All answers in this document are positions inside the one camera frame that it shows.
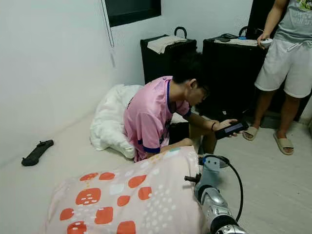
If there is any pink pillow with orange pattern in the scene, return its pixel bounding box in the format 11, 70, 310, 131
43, 146, 210, 234

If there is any black handheld device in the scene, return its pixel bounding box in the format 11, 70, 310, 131
214, 120, 250, 141

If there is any beige sandal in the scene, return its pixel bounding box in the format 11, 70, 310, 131
273, 132, 295, 156
242, 125, 259, 141

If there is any person in pink shirt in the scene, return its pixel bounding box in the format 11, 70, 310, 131
123, 53, 240, 163

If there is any white crumpled blanket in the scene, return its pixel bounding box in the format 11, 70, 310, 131
89, 84, 143, 159

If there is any large black case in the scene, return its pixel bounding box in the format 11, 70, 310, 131
202, 26, 269, 118

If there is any beige folded towel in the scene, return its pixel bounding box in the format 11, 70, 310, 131
147, 35, 187, 55

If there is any white bed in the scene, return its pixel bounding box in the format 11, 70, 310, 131
0, 111, 200, 234

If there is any flat beige cloth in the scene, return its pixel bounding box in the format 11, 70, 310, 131
214, 38, 259, 47

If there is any person in grey shorts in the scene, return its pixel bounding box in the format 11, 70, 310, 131
246, 0, 312, 143

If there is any black game controller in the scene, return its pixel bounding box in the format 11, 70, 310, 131
21, 139, 55, 167

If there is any white blind wand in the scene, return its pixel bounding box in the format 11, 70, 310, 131
100, 0, 116, 68

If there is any dark window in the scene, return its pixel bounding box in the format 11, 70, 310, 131
103, 0, 162, 28

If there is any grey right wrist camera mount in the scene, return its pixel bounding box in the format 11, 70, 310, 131
197, 156, 223, 189

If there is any small black case with handle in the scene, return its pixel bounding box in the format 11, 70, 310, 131
139, 26, 197, 84

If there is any black tangled cord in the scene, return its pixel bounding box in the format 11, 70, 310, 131
218, 33, 238, 43

